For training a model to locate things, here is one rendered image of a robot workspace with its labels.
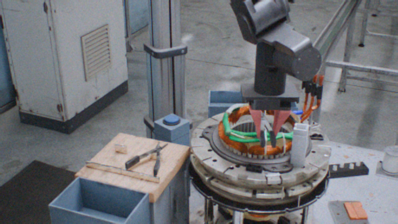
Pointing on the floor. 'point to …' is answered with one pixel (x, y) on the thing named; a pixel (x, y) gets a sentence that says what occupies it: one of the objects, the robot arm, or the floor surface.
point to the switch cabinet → (64, 58)
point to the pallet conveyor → (349, 15)
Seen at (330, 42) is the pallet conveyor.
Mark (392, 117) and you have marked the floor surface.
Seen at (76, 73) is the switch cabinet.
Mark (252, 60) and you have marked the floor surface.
